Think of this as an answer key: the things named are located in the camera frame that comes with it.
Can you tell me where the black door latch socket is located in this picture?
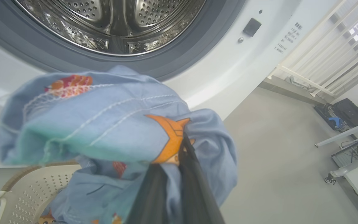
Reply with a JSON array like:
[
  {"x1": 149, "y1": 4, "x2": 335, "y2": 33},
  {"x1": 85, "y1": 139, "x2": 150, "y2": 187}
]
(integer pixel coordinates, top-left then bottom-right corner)
[{"x1": 243, "y1": 18, "x2": 262, "y2": 37}]

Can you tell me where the white metal railing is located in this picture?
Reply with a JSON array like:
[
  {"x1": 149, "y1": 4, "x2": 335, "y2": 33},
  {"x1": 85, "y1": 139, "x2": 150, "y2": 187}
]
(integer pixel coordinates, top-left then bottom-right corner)
[{"x1": 268, "y1": 0, "x2": 358, "y2": 98}]

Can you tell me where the perforated steel washer drum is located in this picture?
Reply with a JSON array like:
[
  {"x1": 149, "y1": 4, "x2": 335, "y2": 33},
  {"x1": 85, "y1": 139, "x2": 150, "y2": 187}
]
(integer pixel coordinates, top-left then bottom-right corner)
[{"x1": 11, "y1": 0, "x2": 207, "y2": 56}]

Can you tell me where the grey rubber door gasket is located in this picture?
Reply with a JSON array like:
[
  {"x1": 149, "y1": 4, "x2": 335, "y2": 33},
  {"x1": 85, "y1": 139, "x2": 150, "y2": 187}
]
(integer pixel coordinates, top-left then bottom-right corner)
[{"x1": 0, "y1": 0, "x2": 246, "y2": 81}]

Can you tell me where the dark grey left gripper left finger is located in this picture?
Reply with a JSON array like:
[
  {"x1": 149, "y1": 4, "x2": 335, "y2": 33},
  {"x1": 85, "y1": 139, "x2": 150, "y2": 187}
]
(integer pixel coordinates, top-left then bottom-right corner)
[{"x1": 126, "y1": 163, "x2": 167, "y2": 224}]

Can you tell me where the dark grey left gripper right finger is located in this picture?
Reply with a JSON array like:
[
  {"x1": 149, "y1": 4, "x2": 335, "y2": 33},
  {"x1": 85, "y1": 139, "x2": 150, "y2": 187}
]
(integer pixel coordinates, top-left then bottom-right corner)
[{"x1": 179, "y1": 132, "x2": 226, "y2": 224}]

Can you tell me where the cream perforated laundry basket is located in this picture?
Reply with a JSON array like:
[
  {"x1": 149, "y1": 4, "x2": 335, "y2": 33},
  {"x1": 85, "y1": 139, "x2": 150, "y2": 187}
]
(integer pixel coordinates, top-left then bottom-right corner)
[{"x1": 0, "y1": 161, "x2": 83, "y2": 224}]

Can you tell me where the white front-load washing machine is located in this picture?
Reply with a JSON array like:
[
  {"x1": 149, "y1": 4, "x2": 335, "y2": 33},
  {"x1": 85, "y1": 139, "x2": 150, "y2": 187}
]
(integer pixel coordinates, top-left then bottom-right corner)
[{"x1": 0, "y1": 0, "x2": 341, "y2": 168}]

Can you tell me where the white pole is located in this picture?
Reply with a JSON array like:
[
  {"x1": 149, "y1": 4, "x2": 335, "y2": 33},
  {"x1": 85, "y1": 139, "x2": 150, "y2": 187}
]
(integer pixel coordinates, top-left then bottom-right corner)
[{"x1": 315, "y1": 120, "x2": 358, "y2": 147}]

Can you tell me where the black equipment case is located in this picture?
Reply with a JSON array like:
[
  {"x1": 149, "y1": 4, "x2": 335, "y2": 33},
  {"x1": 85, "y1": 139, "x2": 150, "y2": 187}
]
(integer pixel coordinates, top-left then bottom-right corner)
[{"x1": 314, "y1": 98, "x2": 358, "y2": 131}]

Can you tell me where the blue cartoon print garment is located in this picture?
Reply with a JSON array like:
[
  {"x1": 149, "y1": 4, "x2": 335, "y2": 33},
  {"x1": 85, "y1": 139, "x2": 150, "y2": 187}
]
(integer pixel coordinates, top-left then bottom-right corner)
[{"x1": 0, "y1": 65, "x2": 238, "y2": 224}]

